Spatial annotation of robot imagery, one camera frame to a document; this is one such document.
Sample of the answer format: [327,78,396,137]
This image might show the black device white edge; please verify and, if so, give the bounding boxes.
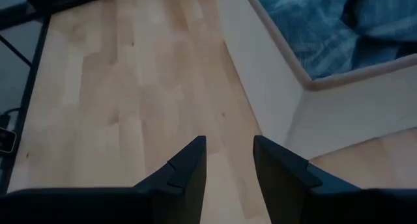
[0,126,18,154]

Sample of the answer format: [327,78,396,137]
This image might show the beige fabric storage box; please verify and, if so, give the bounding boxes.
[214,0,417,161]

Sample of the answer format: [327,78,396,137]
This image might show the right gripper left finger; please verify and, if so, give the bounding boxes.
[135,135,208,224]

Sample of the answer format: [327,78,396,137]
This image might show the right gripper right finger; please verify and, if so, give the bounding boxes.
[253,135,359,224]

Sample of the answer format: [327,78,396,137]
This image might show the blue white striped garment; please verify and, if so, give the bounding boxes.
[252,0,417,81]

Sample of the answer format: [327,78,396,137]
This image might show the black aluminium frame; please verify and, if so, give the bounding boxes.
[0,0,130,195]

